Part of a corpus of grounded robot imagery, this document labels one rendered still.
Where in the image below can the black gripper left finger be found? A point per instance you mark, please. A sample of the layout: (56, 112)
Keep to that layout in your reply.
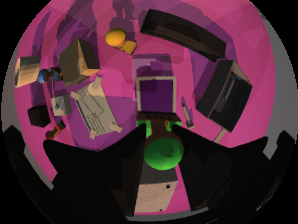
(117, 168)

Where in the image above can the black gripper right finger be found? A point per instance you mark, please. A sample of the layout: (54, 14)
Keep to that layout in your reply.
(207, 166)

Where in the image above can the beige mug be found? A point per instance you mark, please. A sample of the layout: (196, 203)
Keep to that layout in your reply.
(26, 70)

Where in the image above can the orange rubber stamp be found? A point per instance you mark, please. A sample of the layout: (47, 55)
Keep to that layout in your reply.
(117, 38)

